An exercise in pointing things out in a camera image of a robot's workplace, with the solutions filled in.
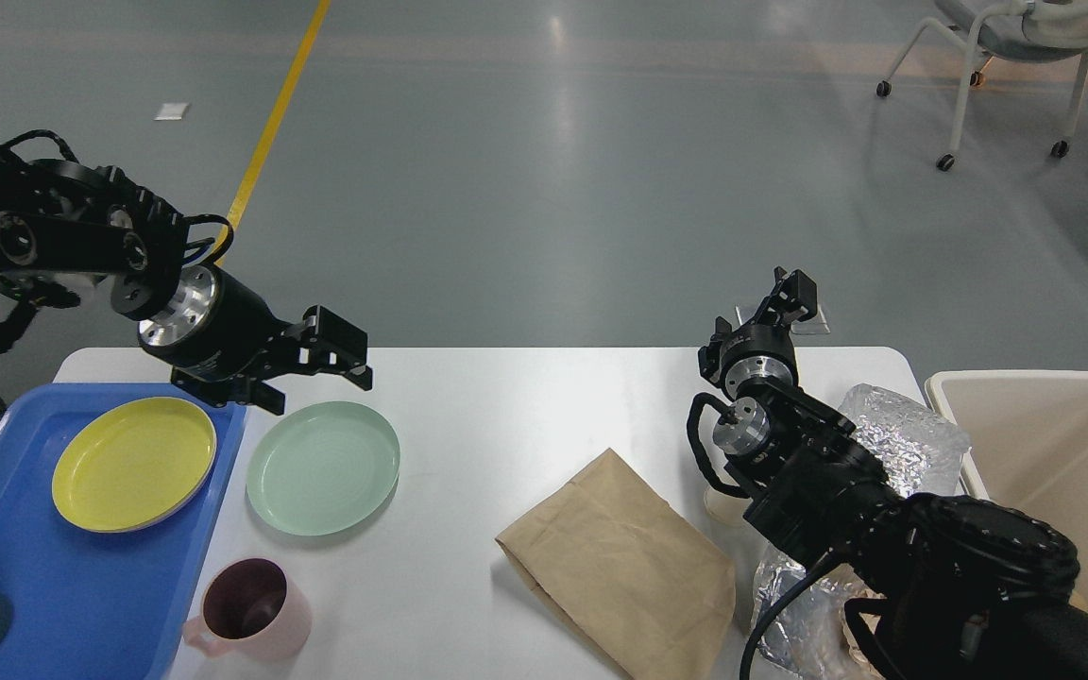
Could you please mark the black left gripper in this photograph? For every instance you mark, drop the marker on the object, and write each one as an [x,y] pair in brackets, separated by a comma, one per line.
[224,344]

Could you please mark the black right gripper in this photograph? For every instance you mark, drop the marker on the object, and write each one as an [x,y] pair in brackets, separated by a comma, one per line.
[738,352]

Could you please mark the light green plate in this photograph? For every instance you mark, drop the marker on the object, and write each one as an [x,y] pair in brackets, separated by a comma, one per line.
[323,469]

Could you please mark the pink mug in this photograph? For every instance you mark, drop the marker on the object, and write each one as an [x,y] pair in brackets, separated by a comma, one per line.
[253,608]

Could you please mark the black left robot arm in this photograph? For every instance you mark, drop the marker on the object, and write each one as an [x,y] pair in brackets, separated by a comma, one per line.
[60,218]

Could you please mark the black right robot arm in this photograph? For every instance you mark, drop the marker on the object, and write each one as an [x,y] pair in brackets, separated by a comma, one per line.
[964,588]

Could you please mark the yellow plate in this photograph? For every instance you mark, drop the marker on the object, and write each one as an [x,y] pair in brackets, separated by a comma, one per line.
[134,466]

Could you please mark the small beige cup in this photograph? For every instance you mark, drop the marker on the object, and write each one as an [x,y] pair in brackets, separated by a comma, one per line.
[726,509]

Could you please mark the crumpled silver foil bag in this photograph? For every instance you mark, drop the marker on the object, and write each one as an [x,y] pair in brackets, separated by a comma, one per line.
[921,452]

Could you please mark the brown paper bag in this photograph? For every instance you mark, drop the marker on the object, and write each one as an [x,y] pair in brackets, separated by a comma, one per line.
[614,562]

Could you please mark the blue plastic tray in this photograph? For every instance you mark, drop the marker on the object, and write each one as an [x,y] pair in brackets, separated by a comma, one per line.
[88,605]

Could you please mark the beige plastic bin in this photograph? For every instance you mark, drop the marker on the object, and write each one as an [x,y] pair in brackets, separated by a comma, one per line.
[1029,434]

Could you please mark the grey office chair right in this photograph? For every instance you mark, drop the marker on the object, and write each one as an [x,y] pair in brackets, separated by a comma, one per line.
[1016,31]

